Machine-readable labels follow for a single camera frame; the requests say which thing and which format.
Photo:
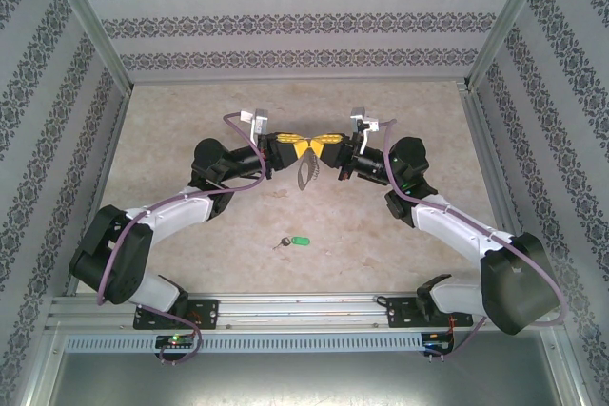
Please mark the aluminium side rail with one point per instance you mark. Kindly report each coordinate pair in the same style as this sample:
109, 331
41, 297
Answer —
97, 178
490, 149

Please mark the key with green tag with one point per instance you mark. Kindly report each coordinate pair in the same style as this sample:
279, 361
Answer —
300, 240

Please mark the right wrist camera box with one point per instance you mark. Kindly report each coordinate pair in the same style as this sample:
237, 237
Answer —
357, 117

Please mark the aluminium corner post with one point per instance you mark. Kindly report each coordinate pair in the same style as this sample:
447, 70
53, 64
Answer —
90, 21
511, 16

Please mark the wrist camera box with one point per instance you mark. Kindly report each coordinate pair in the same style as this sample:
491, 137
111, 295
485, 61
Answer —
261, 121
357, 117

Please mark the back aluminium rail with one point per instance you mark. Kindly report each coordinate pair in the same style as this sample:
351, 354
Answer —
304, 79

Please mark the right aluminium corner post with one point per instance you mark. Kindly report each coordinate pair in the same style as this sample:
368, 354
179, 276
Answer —
511, 16

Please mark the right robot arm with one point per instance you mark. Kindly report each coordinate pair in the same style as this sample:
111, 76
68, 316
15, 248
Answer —
452, 230

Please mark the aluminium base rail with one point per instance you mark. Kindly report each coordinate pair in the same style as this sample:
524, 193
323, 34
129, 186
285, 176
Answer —
304, 311

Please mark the left aluminium side rail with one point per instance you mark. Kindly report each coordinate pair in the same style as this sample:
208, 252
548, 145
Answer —
97, 178

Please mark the grey metal sheet panel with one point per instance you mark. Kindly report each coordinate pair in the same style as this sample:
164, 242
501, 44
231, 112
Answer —
304, 377

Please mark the right aluminium side rail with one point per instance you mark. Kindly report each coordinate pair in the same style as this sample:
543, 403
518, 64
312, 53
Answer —
490, 149

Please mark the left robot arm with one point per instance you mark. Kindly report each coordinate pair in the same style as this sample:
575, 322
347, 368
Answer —
176, 211

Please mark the left aluminium corner post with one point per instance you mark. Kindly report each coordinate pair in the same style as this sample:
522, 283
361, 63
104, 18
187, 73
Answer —
90, 21

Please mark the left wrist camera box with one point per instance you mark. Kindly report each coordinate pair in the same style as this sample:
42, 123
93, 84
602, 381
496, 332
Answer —
261, 121

